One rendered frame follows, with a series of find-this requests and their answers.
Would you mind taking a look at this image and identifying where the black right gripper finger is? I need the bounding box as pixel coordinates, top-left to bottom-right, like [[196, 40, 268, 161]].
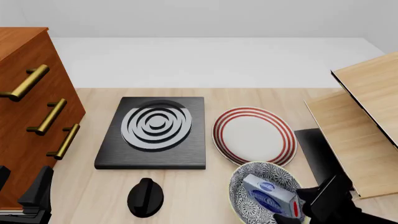
[[273, 213, 305, 224], [295, 185, 322, 205]]

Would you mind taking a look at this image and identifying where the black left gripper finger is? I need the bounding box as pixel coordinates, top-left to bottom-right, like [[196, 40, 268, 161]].
[[17, 165, 55, 209], [0, 165, 12, 191]]

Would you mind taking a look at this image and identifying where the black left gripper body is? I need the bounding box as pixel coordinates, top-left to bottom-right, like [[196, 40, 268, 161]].
[[0, 207, 52, 224]]

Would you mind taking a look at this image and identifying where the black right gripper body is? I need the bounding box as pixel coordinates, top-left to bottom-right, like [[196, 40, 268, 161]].
[[303, 181, 356, 224]]

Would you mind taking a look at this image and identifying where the cream cheese box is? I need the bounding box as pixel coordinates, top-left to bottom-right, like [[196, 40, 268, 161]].
[[242, 173, 305, 219]]

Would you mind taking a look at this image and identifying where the black-and-white patterned bowl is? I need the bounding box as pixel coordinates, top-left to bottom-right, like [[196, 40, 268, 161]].
[[228, 161, 308, 224]]

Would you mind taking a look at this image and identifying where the pale wooden shelf rack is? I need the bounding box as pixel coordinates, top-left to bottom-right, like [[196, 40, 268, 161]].
[[294, 51, 398, 200]]

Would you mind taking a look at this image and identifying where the flat black stove plate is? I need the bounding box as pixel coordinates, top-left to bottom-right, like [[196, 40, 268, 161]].
[[94, 96, 207, 170]]

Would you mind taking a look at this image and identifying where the white plate with red rings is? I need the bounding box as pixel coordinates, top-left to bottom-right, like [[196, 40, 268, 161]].
[[211, 106, 299, 168]]

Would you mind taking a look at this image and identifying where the round black stove knob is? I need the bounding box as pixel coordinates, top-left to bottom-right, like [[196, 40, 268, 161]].
[[126, 177, 165, 219]]

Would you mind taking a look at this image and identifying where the wooden cabinet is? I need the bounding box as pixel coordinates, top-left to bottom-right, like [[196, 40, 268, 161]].
[[0, 27, 86, 210]]

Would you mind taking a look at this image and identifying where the short brass drawer handle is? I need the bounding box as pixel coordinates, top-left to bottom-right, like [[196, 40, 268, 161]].
[[46, 123, 81, 161]]

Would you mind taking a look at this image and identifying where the medium brass drawer handle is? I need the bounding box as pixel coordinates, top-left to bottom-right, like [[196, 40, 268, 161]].
[[26, 98, 68, 136]]

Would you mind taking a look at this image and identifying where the long brass drawer handle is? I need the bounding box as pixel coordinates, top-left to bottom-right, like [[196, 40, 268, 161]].
[[0, 63, 50, 103]]

